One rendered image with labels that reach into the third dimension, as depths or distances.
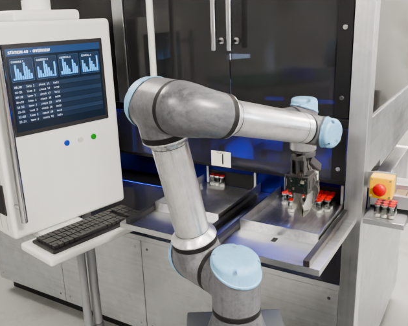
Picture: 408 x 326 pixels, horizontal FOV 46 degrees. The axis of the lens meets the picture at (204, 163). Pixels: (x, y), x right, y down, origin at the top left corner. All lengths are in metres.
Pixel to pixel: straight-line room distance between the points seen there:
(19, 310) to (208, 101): 2.25
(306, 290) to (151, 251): 0.72
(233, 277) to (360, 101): 0.77
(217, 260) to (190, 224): 0.11
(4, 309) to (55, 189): 1.30
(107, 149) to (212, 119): 1.09
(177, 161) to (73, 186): 0.91
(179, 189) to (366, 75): 0.76
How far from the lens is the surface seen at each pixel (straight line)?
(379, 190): 1.62
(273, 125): 1.06
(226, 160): 1.82
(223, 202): 1.79
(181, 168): 1.07
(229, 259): 1.11
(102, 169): 1.98
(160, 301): 2.32
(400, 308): 2.90
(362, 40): 1.58
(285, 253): 1.43
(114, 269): 2.42
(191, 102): 0.93
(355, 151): 1.64
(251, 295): 1.12
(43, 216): 1.88
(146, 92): 1.01
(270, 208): 1.73
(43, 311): 2.93
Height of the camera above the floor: 1.55
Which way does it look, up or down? 17 degrees down
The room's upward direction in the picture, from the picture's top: 2 degrees counter-clockwise
